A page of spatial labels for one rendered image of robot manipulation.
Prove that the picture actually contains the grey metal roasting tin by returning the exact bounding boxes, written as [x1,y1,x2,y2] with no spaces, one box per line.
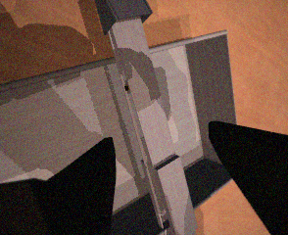
[0,29,237,235]

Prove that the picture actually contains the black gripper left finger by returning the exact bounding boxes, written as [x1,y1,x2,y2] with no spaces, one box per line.
[0,137,117,235]

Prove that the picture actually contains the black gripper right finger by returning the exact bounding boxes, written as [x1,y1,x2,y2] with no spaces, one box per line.
[209,120,288,235]

